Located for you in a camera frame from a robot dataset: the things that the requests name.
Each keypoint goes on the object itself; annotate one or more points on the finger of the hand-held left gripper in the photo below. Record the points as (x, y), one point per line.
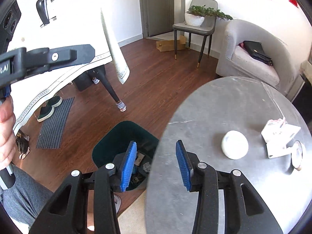
(82, 53)

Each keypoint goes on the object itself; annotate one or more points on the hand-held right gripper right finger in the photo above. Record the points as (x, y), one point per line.
(184, 168)

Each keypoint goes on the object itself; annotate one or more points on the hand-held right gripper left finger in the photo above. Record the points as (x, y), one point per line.
(128, 168)

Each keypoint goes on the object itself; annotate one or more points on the dark green trash bin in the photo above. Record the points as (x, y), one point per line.
(109, 141)

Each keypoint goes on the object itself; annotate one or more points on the white paper ball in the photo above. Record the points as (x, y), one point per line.
(235, 147)

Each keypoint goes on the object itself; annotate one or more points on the person's left hand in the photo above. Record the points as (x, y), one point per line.
(7, 131)

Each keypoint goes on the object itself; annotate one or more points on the patterned tablecloth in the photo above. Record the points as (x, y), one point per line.
(73, 29)

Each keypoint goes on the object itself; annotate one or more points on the dark storage box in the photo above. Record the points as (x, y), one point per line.
(82, 82)

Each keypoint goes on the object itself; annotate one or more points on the grey slipper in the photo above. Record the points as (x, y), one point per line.
(117, 202)

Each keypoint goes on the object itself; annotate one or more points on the black table leg with sock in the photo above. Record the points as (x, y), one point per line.
(108, 85)

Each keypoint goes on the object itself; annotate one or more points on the cream floor rug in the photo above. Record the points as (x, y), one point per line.
(131, 217)

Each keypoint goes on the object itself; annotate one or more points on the dark green shoe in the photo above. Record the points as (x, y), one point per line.
(45, 113)
(54, 102)

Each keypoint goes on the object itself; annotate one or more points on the black electric kettle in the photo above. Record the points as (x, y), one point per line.
(42, 9)

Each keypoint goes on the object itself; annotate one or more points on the grey striped floor mat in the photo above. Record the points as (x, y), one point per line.
(54, 126)

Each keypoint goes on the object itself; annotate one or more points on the patterned sandal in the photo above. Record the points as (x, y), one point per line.
(23, 140)
(24, 153)

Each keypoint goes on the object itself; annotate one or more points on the flat cardboard box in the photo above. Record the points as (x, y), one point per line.
(168, 45)

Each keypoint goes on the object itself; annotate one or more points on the grey door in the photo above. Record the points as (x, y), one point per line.
(158, 9)

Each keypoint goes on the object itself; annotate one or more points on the white printed card box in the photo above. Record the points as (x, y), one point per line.
(280, 136)

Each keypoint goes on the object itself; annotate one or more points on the person's grey trouser leg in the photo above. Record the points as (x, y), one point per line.
(22, 199)

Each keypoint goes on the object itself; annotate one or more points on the grey dining chair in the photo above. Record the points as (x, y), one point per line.
(195, 28)

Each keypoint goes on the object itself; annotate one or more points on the potted plant in white pot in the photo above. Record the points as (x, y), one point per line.
(195, 19)

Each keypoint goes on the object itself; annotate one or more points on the grey armchair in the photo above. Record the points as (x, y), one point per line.
(253, 70)

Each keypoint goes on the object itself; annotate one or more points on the black handbag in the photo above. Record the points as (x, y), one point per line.
(256, 51)

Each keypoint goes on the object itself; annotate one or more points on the cream lace cloth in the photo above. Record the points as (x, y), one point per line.
(307, 69)

